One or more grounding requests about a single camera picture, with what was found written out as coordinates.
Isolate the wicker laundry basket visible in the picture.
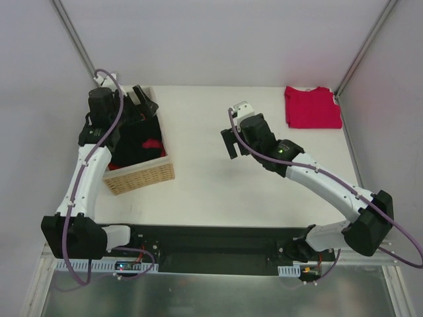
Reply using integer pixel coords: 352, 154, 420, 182
101, 86, 175, 196

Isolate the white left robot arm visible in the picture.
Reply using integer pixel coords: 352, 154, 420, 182
41, 79, 167, 260

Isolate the aluminium front rail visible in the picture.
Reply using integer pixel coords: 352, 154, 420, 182
42, 240, 397, 265

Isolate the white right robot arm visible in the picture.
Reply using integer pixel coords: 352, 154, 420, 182
221, 102, 393, 263

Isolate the left white cable duct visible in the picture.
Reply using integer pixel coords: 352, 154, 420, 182
70, 260, 159, 274

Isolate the white cable duct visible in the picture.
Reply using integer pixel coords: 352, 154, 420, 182
70, 260, 159, 274
278, 265, 323, 277

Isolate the right aluminium frame post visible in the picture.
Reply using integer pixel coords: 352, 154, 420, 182
334, 0, 400, 100

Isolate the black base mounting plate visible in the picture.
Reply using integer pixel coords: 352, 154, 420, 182
101, 223, 335, 274

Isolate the folded red t-shirt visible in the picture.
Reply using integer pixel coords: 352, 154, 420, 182
284, 87, 342, 129

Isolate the left aluminium frame post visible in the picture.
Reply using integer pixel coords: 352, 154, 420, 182
50, 0, 100, 87

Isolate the black flower print t-shirt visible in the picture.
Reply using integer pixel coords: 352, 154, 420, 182
108, 116, 166, 170

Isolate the aluminium frame post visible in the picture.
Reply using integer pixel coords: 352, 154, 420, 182
50, 0, 100, 87
334, 0, 400, 100

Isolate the right white cable duct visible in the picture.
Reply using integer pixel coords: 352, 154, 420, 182
278, 265, 323, 277

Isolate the red t-shirt in basket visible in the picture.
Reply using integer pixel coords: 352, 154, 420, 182
142, 139, 163, 149

